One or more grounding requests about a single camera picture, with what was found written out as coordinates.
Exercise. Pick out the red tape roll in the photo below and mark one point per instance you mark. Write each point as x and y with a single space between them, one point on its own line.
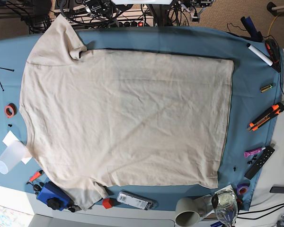
10 110

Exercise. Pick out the black remote control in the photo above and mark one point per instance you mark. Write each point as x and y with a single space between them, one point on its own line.
266 154

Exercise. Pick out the blue box with knob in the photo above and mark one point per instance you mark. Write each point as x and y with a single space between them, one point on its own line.
52 196

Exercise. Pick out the gold AA battery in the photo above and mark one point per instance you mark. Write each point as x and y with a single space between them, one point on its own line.
266 88

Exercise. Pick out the grey-green mug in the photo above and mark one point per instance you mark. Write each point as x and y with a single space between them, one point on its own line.
189 211

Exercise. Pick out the white paper sheet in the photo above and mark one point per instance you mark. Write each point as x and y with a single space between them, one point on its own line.
9 139

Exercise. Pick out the white marker pen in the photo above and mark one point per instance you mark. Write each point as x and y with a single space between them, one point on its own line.
261 55

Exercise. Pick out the orange small screwdriver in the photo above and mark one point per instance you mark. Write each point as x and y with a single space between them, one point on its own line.
35 176

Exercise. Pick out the clear plastic packaged item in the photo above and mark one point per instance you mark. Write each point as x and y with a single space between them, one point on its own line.
136 201

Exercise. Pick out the red black hand tool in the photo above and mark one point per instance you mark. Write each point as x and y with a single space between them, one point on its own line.
273 50

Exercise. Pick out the orange black utility knife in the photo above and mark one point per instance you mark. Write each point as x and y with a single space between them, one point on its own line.
266 116

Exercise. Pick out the translucent plastic cup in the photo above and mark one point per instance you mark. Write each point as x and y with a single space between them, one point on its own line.
11 156

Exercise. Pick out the black keys with clip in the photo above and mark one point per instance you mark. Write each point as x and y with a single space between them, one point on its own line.
74 208

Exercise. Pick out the blue table cloth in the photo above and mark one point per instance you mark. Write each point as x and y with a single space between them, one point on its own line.
247 102

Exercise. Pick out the purple tape roll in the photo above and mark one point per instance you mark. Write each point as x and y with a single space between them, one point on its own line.
242 188

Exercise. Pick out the red cube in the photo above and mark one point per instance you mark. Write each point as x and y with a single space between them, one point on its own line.
108 203

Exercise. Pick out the wine glass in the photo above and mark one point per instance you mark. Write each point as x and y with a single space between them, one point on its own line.
224 203

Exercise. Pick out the black power strip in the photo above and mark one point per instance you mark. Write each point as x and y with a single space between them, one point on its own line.
141 23

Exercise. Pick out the blue black clamp handle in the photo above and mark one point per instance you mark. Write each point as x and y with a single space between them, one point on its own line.
255 35

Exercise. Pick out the purple glue tube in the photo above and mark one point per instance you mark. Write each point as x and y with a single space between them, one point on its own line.
253 152

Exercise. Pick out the dark grey power adapter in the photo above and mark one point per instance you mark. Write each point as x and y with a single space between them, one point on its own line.
278 189

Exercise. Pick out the beige T-shirt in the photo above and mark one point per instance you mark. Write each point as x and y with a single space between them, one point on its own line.
99 118

